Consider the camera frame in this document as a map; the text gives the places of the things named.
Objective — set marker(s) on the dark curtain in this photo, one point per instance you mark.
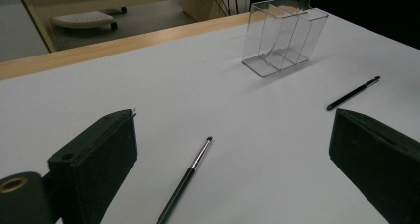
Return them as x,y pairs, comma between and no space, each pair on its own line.
363,6

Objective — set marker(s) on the low wheeled stand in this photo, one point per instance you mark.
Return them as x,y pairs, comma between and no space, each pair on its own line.
82,19

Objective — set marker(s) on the black pen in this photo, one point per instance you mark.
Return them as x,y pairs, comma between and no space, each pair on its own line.
353,93

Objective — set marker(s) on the clear acrylic organizer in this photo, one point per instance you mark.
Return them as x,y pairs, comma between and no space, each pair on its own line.
264,66

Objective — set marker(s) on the wooden table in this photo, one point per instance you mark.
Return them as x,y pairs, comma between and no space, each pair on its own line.
99,49

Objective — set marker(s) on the black makeup brush silver ferrule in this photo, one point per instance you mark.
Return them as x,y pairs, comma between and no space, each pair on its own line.
185,181

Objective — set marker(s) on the white table board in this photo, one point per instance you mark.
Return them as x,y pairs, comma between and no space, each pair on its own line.
198,95

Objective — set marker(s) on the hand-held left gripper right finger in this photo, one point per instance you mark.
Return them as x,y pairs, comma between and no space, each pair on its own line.
379,164

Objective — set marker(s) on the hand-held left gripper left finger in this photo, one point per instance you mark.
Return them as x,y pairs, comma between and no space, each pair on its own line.
95,161

